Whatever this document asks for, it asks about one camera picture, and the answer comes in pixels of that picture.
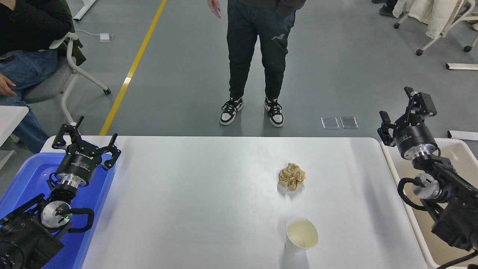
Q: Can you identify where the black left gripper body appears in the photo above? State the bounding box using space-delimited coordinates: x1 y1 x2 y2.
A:
56 144 102 186

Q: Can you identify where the person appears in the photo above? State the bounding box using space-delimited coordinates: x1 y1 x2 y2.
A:
0 0 73 154
372 0 398 18
208 0 307 128

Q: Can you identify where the dark green jacket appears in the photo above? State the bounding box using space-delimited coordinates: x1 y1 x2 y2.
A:
60 0 87 67

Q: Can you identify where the large pale plastic bin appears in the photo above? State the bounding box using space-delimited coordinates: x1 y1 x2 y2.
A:
380 137 478 269

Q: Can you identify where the grey office chair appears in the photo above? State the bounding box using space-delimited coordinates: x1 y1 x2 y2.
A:
22 32 112 126

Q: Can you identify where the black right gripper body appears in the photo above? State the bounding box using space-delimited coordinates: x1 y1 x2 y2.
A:
394 123 438 159

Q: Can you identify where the tan paper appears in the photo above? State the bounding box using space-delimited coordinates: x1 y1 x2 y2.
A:
278 163 306 192

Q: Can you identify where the white wheeled chair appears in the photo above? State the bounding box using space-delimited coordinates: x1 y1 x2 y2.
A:
393 0 478 56

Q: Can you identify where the blue plastic tray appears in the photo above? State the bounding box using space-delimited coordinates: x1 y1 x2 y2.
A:
0 152 116 269

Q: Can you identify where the small white side table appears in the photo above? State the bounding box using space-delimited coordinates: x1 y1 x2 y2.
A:
0 106 30 170

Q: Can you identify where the person's hand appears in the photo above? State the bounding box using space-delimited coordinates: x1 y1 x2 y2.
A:
0 73 17 98

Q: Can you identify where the cream coat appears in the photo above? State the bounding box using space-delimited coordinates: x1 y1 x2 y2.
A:
393 0 463 39

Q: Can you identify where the white paper cup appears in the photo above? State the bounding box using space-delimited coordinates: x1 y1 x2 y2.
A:
285 218 319 253

